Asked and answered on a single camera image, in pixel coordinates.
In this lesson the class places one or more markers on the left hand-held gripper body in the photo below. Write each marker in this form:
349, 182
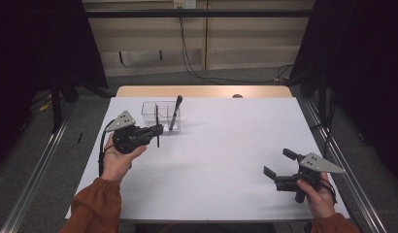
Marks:
129, 137

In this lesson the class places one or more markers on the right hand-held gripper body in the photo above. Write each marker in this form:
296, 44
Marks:
312, 173

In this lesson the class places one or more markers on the thin black makeup brush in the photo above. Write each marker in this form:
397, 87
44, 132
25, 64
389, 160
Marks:
157, 113

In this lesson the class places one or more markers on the clear plastic organizer box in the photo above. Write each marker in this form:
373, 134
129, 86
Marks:
166, 111

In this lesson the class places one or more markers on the thick black makeup brush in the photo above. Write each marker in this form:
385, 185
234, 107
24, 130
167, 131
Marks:
175, 113

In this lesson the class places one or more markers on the person's left hand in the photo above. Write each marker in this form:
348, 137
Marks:
121, 163

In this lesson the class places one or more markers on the person's right hand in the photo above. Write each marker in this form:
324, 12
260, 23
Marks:
318, 200

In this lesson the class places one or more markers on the small black stick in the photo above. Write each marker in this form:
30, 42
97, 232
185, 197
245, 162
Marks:
80, 138

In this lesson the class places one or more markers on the white table cover sheet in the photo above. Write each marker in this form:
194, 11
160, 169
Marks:
213, 155

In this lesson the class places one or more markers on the black metal stand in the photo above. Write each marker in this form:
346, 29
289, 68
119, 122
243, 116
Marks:
322, 97

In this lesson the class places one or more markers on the dark curtain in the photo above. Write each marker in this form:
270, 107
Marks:
41, 48
365, 64

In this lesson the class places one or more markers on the aluminium floor rail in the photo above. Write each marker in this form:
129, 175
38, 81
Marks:
35, 171
346, 149

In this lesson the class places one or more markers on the black horizontal frame bar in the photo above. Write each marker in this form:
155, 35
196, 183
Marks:
200, 13

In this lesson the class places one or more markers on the white wall outlet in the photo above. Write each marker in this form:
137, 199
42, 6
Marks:
185, 3

